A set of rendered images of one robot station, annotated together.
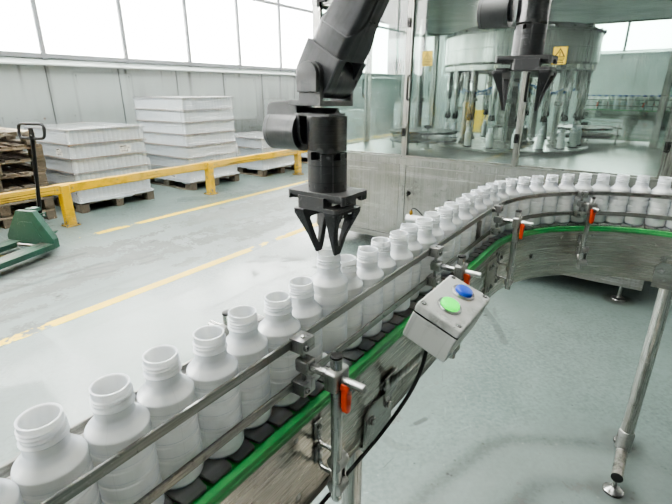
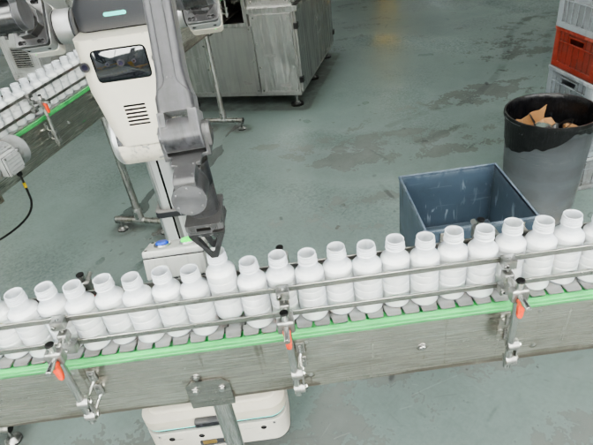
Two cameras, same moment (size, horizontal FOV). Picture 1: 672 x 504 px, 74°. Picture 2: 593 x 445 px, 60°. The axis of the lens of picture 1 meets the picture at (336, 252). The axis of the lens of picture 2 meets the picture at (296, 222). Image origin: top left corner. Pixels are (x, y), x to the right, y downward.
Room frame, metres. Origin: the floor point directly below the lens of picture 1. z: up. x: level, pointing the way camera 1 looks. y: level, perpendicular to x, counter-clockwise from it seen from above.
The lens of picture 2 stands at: (0.97, 0.77, 1.79)
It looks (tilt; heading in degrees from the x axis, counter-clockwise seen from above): 35 degrees down; 235
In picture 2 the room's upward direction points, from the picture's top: 8 degrees counter-clockwise
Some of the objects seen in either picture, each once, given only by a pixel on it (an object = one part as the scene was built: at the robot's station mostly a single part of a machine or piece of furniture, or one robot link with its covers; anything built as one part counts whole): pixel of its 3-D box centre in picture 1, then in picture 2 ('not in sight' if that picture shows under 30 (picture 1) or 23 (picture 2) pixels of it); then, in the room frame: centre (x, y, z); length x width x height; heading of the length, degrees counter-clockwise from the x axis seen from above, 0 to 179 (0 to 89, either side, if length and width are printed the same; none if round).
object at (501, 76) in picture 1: (513, 85); not in sight; (0.94, -0.35, 1.44); 0.07 x 0.07 x 0.09; 55
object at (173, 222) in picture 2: not in sight; (187, 250); (0.46, -0.65, 0.74); 0.11 x 0.11 x 0.40; 55
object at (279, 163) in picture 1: (259, 152); not in sight; (8.57, 1.46, 0.33); 1.23 x 1.04 x 0.66; 54
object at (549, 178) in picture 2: not in sight; (542, 165); (-1.48, -0.39, 0.32); 0.45 x 0.45 x 0.64
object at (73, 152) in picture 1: (91, 163); not in sight; (6.08, 3.33, 0.50); 1.23 x 1.04 x 1.00; 54
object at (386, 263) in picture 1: (379, 279); (141, 306); (0.80, -0.09, 1.08); 0.06 x 0.06 x 0.17
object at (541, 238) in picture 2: not in sight; (538, 252); (0.12, 0.39, 1.08); 0.06 x 0.06 x 0.17
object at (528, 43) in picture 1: (528, 45); not in sight; (0.93, -0.37, 1.51); 0.10 x 0.07 x 0.07; 55
